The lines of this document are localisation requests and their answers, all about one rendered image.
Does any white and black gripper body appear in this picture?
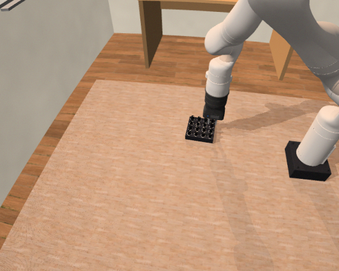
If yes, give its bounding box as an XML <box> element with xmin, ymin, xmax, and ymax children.
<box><xmin>203</xmin><ymin>71</ymin><xmax>233</xmax><ymax>121</ymax></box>

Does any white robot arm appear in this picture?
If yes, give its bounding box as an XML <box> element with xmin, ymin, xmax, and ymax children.
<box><xmin>205</xmin><ymin>0</ymin><xmax>339</xmax><ymax>166</ymax></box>

